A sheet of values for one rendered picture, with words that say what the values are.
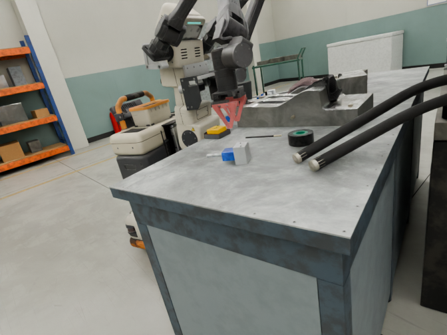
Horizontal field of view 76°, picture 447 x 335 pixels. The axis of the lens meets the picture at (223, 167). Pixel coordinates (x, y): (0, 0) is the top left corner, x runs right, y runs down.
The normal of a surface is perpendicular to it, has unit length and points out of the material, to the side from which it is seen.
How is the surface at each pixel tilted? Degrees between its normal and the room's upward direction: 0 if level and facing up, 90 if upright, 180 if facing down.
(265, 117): 90
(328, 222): 0
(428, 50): 90
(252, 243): 90
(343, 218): 0
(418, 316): 0
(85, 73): 90
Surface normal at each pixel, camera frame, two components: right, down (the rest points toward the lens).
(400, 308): -0.18, -0.92
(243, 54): 0.50, 0.23
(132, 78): 0.67, 0.14
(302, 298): -0.58, 0.39
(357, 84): -0.32, 0.40
